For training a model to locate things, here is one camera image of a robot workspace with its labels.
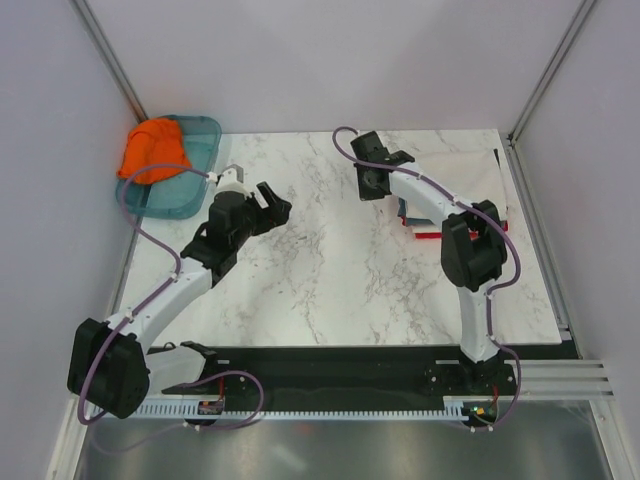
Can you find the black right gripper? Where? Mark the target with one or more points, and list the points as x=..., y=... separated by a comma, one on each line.
x=366, y=194

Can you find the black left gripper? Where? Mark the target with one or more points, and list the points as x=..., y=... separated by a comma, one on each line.
x=277, y=213

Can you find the folded red t shirt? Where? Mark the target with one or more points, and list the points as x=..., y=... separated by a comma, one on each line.
x=407, y=222

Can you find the white slotted cable duct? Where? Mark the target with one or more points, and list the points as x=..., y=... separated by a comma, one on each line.
x=310, y=407

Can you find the left aluminium frame post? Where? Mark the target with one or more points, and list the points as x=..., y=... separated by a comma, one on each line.
x=99, y=39

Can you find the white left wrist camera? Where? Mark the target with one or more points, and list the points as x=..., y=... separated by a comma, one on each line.
x=231, y=179

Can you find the teal plastic bin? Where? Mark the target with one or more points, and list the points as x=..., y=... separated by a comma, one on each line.
x=179, y=197

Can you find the aluminium frame post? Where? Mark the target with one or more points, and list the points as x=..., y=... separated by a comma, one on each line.
x=99, y=39
x=565, y=45

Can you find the folded grey-blue t shirt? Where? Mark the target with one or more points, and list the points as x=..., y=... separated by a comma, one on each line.
x=409, y=211

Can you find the white and green t shirt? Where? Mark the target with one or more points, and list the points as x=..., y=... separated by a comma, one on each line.
x=474, y=175

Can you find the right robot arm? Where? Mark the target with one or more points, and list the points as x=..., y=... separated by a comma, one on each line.
x=476, y=254

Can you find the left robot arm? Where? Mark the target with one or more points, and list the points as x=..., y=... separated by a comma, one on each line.
x=112, y=366

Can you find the right aluminium frame post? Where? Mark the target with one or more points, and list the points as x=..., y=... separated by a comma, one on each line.
x=565, y=45

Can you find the orange crumpled t shirt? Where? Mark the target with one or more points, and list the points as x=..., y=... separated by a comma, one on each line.
x=154, y=152

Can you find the folded white t shirt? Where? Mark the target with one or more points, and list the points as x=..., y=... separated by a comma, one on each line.
x=429, y=230

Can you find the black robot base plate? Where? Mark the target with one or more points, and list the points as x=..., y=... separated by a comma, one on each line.
x=254, y=373

